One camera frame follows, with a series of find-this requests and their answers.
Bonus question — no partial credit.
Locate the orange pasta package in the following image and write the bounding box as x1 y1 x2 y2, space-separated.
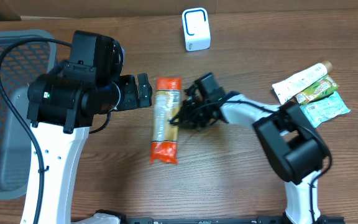
150 77 181 164

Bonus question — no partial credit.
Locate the white tube gold cap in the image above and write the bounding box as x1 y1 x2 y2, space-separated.
272 61 333 105

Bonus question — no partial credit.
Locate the green snack packet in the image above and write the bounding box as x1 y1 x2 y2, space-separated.
295 75 339 105

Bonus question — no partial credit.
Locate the teal wet wipes packet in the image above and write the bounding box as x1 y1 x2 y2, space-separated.
300 91 351 128

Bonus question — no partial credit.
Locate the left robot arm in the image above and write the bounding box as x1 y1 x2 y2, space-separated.
21 30 152 223

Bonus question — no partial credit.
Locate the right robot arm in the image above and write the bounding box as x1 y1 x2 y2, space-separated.
169 91 333 223

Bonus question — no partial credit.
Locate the white barcode scanner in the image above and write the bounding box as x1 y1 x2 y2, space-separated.
181 7 211 52

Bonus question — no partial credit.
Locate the grey plastic mesh basket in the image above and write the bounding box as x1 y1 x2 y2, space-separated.
0 29 57 200

